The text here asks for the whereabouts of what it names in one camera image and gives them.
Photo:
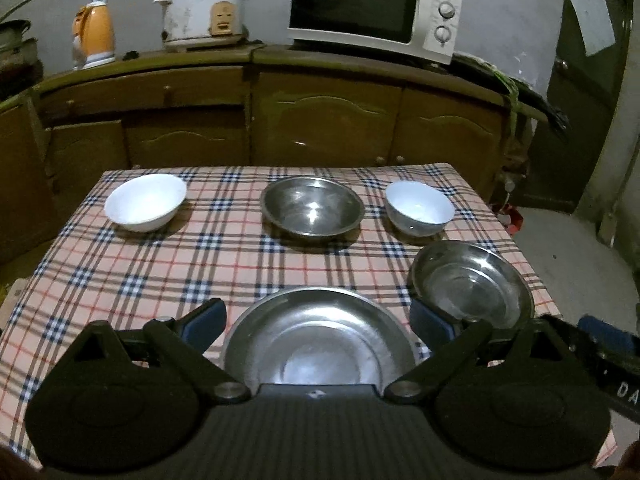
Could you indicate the green vegetables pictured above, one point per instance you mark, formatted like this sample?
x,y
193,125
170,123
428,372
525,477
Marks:
x,y
510,80

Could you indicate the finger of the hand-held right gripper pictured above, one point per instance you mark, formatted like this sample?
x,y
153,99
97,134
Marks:
x,y
610,335

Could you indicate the deep white bowl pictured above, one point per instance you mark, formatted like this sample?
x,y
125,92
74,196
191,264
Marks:
x,y
420,207

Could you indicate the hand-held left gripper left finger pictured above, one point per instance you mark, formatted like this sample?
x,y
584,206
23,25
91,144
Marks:
x,y
205,322

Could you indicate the wooden single-door cabinet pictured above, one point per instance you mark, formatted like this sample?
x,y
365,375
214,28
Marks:
x,y
20,170

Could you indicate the orange electric kettle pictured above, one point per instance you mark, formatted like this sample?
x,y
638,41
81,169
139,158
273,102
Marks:
x,y
95,35

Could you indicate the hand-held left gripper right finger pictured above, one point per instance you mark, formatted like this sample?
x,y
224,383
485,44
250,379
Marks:
x,y
430,325

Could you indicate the red plastic bag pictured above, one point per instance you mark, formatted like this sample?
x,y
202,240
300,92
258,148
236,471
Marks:
x,y
511,217

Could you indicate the plaid tablecloth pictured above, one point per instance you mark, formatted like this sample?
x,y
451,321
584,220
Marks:
x,y
225,260

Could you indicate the steel steamer pot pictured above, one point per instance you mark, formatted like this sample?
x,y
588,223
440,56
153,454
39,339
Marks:
x,y
12,35

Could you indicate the white rice cooker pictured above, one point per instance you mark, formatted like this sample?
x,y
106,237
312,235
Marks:
x,y
205,15

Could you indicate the small steel plate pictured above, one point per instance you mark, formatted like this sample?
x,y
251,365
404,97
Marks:
x,y
470,285

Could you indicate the steel bowl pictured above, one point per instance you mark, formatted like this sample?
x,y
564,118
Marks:
x,y
312,210

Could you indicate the dark green door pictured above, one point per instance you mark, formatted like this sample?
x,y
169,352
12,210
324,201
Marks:
x,y
585,110

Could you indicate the large steel plate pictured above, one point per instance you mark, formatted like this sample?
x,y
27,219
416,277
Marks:
x,y
320,340

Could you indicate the wide white bowl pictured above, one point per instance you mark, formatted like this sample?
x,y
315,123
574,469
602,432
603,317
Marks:
x,y
145,202

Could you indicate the white paper sheet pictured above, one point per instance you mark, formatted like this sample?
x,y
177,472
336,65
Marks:
x,y
592,20

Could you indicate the wooden two-door cabinet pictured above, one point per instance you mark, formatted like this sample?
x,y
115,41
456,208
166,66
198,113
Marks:
x,y
375,110

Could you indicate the white microwave oven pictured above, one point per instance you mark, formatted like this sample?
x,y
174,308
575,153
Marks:
x,y
370,10

